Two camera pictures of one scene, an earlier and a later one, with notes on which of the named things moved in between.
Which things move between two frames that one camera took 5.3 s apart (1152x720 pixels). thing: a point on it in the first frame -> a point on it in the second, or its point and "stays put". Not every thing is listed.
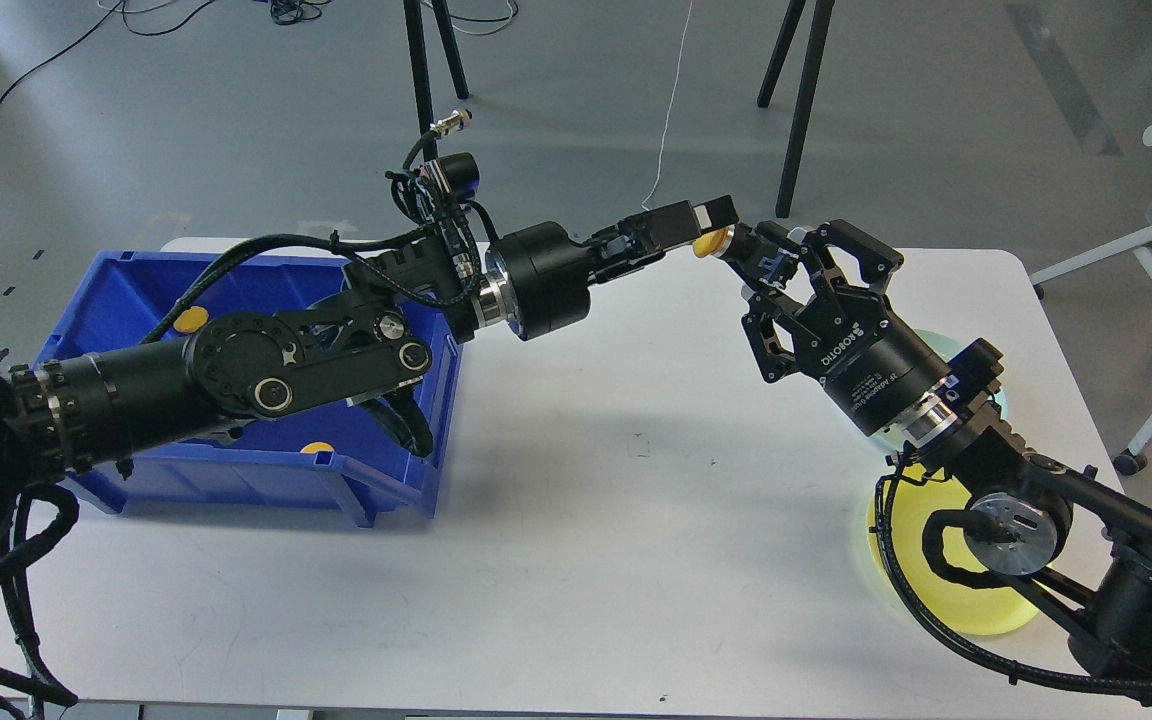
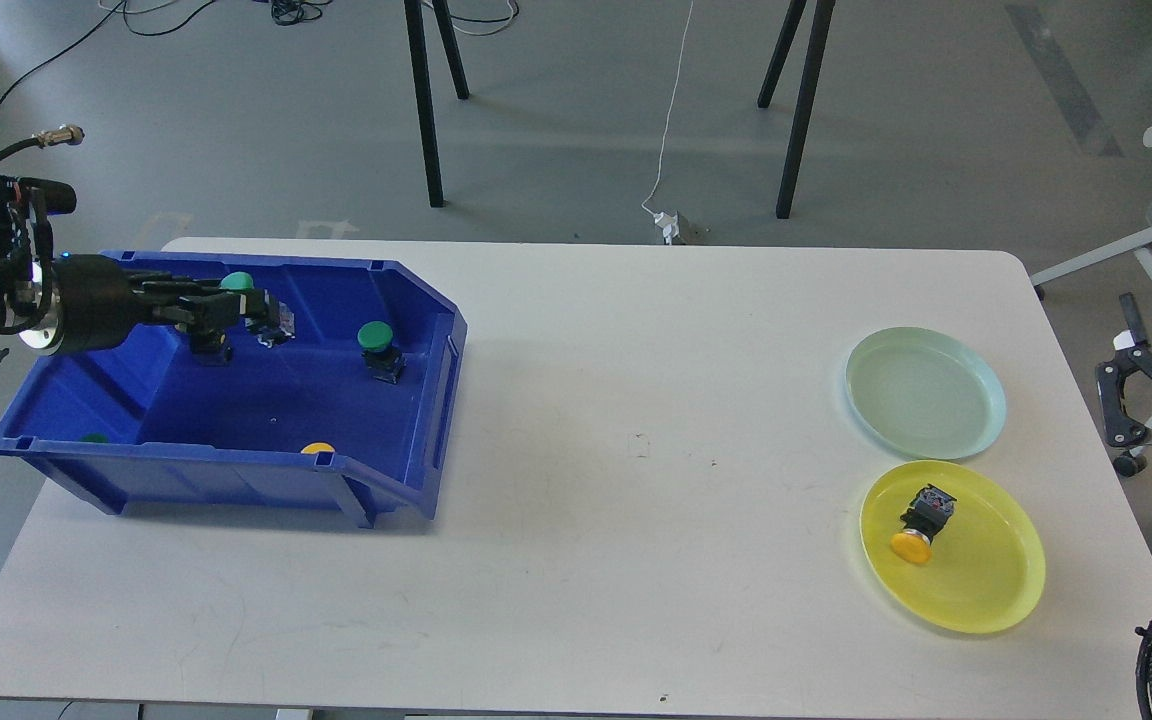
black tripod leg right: [807, 94] stays put
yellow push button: [713, 242] -> [924, 519]
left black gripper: [544, 272] -> [99, 303]
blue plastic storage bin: [355, 463] stays put
